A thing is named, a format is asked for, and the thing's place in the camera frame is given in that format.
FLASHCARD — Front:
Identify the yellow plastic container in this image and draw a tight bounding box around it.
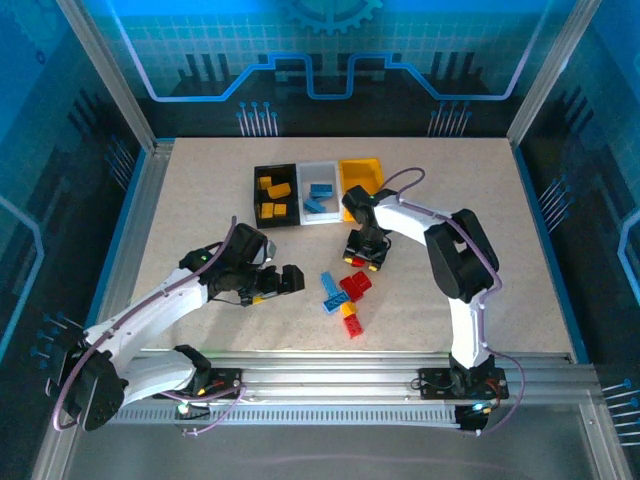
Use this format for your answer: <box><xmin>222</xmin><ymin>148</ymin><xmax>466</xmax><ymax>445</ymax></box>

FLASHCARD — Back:
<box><xmin>337</xmin><ymin>157</ymin><xmax>386</xmax><ymax>223</ymax></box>

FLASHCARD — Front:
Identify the aluminium base frame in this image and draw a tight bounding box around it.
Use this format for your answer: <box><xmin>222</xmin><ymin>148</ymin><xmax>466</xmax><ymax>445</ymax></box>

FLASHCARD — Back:
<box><xmin>29</xmin><ymin>389</ymin><xmax>634</xmax><ymax>480</ymax></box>

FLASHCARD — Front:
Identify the blue table edge strip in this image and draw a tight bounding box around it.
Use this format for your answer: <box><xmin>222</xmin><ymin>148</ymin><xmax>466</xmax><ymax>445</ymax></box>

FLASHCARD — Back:
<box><xmin>512</xmin><ymin>142</ymin><xmax>592</xmax><ymax>365</ymax></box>

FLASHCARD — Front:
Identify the white plastic container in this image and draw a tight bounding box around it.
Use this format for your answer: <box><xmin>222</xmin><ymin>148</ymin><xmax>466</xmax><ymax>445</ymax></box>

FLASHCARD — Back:
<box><xmin>295</xmin><ymin>159</ymin><xmax>346</xmax><ymax>226</ymax></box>

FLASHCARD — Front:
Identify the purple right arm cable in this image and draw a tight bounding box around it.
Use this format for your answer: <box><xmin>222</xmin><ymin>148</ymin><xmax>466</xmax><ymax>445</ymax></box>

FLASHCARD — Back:
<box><xmin>372</xmin><ymin>167</ymin><xmax>526</xmax><ymax>438</ymax></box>

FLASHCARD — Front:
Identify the aluminium frame post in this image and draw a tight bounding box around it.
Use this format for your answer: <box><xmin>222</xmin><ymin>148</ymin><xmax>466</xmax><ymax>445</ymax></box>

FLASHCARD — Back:
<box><xmin>506</xmin><ymin>0</ymin><xmax>602</xmax><ymax>149</ymax></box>
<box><xmin>53</xmin><ymin>0</ymin><xmax>162</xmax><ymax>154</ymax></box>

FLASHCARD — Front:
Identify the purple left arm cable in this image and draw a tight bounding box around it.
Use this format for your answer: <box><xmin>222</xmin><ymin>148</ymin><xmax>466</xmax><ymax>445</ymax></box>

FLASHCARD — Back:
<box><xmin>52</xmin><ymin>215</ymin><xmax>250</xmax><ymax>437</ymax></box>

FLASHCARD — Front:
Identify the small LED circuit board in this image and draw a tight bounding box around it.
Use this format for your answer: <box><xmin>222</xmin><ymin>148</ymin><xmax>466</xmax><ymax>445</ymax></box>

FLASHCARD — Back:
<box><xmin>175</xmin><ymin>398</ymin><xmax>212</xmax><ymax>422</ymax></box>
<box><xmin>457</xmin><ymin>401</ymin><xmax>501</xmax><ymax>434</ymax></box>

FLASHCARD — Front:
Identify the black plastic container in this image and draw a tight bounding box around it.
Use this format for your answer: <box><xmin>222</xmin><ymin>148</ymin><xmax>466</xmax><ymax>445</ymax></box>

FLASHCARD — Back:
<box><xmin>252</xmin><ymin>163</ymin><xmax>304</xmax><ymax>230</ymax></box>

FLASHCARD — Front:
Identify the aluminium frame rail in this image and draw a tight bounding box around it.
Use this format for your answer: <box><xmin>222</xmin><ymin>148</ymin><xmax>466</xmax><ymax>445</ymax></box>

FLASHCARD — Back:
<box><xmin>124</xmin><ymin>349</ymin><xmax>599</xmax><ymax>406</ymax></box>

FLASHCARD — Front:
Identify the grey slotted cable duct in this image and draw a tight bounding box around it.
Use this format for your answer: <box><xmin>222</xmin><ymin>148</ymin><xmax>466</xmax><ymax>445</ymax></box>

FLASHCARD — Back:
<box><xmin>107</xmin><ymin>405</ymin><xmax>464</xmax><ymax>427</ymax></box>

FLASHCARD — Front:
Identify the aluminium side rail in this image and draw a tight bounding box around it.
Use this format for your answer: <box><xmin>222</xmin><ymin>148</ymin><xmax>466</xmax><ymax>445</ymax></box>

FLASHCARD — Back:
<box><xmin>82</xmin><ymin>139</ymin><xmax>176</xmax><ymax>354</ymax></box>

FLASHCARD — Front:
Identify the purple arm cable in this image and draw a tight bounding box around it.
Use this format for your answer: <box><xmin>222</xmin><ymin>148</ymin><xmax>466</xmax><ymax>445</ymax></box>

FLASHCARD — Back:
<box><xmin>372</xmin><ymin>167</ymin><xmax>526</xmax><ymax>438</ymax></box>
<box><xmin>52</xmin><ymin>215</ymin><xmax>250</xmax><ymax>437</ymax></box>

